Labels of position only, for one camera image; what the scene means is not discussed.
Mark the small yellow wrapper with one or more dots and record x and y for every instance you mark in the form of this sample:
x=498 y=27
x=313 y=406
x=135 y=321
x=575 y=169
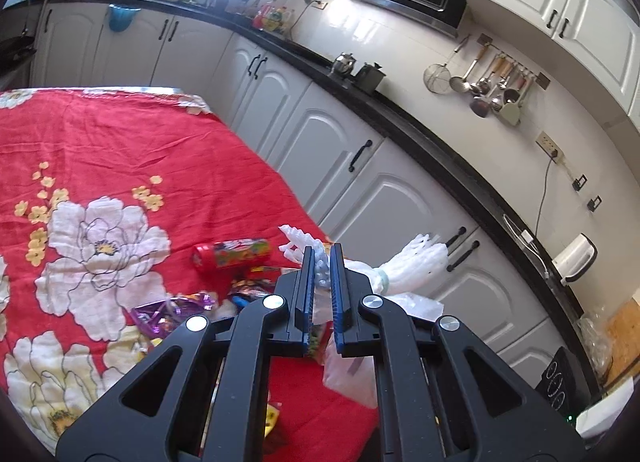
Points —
x=272 y=415

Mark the white disposable plastic glove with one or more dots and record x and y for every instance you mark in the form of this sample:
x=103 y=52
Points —
x=420 y=257

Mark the white kitchen base cabinets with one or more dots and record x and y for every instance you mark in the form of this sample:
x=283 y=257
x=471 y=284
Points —
x=320 y=142

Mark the wooden cutting board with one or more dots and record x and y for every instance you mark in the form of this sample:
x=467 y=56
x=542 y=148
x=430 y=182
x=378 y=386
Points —
x=625 y=337

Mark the dark lidded pot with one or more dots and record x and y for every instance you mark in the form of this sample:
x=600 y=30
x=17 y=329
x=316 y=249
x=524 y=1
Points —
x=369 y=78

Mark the group of condiment bottles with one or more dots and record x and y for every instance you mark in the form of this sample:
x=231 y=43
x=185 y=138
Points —
x=272 y=17

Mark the purple shiny wrapper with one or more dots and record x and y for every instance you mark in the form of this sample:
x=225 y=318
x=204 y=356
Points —
x=165 y=314

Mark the dark blue snack wrapper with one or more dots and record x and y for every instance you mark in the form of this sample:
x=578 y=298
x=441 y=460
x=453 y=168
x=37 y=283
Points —
x=250 y=293

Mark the white plastic bag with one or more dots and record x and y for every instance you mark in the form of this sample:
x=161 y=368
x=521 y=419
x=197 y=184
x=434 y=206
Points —
x=350 y=377

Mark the clear plastic bag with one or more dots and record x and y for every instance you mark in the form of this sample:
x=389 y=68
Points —
x=595 y=342

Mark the white box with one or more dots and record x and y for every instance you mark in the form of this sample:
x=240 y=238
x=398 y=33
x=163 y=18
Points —
x=610 y=412

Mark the black induction cooktop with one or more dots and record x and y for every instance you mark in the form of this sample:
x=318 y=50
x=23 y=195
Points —
x=557 y=382

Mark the black kitchen countertop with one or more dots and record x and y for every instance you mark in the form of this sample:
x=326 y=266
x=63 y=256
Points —
x=430 y=137

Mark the white countertop appliance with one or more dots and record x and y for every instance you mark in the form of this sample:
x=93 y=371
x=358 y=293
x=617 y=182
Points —
x=575 y=259

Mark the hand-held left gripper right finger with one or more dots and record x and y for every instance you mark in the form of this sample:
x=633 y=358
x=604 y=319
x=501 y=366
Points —
x=339 y=292

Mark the small black wall switch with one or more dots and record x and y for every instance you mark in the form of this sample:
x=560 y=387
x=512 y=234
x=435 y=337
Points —
x=594 y=204
x=580 y=183

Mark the green colourful wrapper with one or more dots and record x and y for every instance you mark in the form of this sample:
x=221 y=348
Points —
x=316 y=339

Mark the steel kettle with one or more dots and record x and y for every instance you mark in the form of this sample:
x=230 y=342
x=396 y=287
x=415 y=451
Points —
x=344 y=64

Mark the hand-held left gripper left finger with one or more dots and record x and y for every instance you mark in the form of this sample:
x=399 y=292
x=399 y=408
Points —
x=306 y=292

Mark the steel ladle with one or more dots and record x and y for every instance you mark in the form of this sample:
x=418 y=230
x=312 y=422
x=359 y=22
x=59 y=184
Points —
x=457 y=83

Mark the beige wall socket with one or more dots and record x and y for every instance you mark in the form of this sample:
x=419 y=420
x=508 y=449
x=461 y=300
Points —
x=549 y=144

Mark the red cylindrical candy tube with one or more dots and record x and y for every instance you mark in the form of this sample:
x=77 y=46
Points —
x=230 y=254

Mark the row of hanging kitchen utensils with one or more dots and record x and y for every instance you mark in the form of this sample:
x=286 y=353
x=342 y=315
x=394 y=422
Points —
x=502 y=92

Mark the red floral cloth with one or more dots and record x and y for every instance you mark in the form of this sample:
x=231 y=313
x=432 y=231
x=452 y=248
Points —
x=150 y=142

